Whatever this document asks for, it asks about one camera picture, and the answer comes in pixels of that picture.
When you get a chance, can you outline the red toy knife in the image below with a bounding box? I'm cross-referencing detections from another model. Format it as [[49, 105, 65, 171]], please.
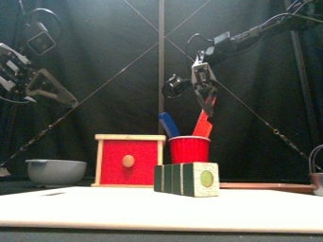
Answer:
[[192, 95, 219, 138]]

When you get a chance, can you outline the toy sushi piece green dot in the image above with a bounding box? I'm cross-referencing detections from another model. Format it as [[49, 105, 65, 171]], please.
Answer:
[[181, 161, 220, 199]]

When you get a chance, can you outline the white cutting board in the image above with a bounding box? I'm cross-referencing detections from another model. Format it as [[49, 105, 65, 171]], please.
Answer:
[[0, 185, 323, 234]]

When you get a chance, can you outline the red cup with white rim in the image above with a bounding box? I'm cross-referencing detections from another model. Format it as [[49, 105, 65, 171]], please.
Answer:
[[168, 135, 212, 165]]

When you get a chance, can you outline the grey bowl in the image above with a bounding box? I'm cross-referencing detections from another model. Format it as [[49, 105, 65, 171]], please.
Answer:
[[24, 159, 88, 187]]

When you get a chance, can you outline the wooden box with red drawer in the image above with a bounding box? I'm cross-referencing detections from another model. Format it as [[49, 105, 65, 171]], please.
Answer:
[[91, 133, 168, 189]]

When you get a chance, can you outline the flat wooden tray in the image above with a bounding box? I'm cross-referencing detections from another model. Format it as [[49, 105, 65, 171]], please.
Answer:
[[219, 181, 316, 194]]

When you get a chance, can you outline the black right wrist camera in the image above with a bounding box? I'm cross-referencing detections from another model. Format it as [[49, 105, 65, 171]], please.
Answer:
[[161, 74, 195, 99]]

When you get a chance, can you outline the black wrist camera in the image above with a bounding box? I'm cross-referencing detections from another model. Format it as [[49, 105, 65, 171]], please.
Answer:
[[25, 30, 57, 57], [161, 74, 195, 99]]

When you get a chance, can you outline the diagonal brace cord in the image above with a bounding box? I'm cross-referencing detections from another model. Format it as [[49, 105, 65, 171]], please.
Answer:
[[121, 0, 323, 173], [0, 0, 213, 167]]

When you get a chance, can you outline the vertical metal frame pole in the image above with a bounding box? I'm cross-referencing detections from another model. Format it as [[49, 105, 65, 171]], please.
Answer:
[[156, 0, 167, 136]]

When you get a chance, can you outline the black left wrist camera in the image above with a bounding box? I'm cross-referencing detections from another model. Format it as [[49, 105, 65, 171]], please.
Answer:
[[25, 30, 57, 57]]

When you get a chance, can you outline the metal pot with handle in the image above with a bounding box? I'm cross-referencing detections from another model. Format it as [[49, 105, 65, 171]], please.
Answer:
[[308, 145, 323, 198]]

